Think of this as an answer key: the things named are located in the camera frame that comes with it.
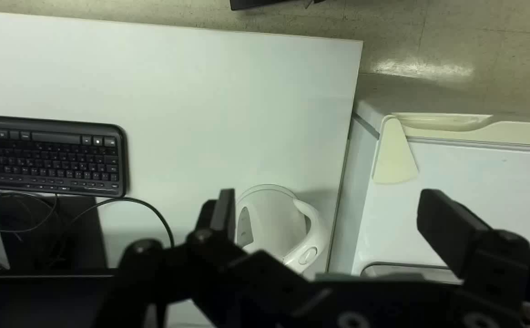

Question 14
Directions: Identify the black computer keyboard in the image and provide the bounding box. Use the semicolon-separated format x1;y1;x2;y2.
0;113;130;199

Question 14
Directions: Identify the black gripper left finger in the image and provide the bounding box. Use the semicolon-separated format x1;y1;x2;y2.
195;188;239;246

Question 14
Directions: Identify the white electric kettle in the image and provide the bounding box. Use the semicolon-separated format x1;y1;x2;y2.
234;182;328;279

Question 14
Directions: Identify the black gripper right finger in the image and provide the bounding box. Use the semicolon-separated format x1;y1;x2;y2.
416;188;530;277

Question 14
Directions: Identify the white mini fridge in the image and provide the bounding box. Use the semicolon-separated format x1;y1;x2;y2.
328;98;530;282

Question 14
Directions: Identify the thin black monitor cable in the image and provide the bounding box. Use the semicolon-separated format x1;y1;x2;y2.
0;190;177;252

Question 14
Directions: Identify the black monitor stand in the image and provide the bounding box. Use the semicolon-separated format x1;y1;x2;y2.
0;195;110;275

